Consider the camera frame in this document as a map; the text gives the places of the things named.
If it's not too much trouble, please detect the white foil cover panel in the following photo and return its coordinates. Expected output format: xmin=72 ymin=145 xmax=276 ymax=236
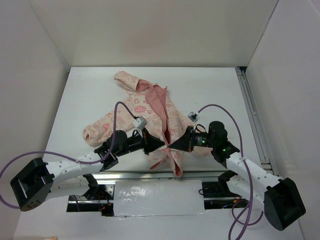
xmin=113 ymin=180 xmax=205 ymax=217

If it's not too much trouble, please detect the front aluminium rail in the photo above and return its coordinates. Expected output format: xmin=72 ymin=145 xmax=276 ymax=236
xmin=93 ymin=171 xmax=226 ymax=181

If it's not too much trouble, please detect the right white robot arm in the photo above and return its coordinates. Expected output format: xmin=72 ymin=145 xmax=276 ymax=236
xmin=170 ymin=121 xmax=306 ymax=231

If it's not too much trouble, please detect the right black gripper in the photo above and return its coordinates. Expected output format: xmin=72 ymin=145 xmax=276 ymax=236
xmin=170 ymin=125 xmax=217 ymax=152

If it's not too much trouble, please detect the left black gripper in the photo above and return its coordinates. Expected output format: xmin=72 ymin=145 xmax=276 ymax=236
xmin=115 ymin=127 xmax=165 ymax=157

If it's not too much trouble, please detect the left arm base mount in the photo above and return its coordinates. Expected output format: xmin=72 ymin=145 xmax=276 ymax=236
xmin=66 ymin=184 xmax=115 ymax=217

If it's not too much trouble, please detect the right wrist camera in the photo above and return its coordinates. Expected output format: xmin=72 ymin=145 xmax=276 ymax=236
xmin=187 ymin=111 xmax=200 ymax=124

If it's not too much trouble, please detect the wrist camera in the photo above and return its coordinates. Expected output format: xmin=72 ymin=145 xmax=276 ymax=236
xmin=187 ymin=111 xmax=200 ymax=124
xmin=132 ymin=116 xmax=148 ymax=131

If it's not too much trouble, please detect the pink and cream jacket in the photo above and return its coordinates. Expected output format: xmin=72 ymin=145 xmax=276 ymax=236
xmin=82 ymin=71 xmax=194 ymax=177

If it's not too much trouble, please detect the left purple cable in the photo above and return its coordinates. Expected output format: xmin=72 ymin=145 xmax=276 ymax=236
xmin=0 ymin=101 xmax=140 ymax=213

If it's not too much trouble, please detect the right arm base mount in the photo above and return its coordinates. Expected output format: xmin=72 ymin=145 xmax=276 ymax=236
xmin=198 ymin=181 xmax=248 ymax=210

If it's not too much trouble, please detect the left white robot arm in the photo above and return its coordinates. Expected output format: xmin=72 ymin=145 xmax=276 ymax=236
xmin=10 ymin=129 xmax=165 ymax=212

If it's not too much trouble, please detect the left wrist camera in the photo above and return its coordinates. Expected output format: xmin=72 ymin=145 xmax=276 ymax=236
xmin=132 ymin=116 xmax=148 ymax=131

